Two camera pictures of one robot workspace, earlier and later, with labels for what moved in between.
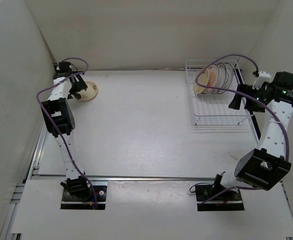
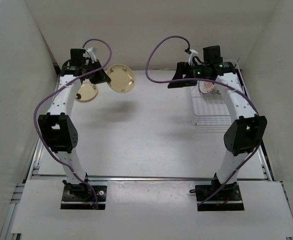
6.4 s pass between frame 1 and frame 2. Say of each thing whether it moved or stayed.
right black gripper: moved
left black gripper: moved
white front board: stayed
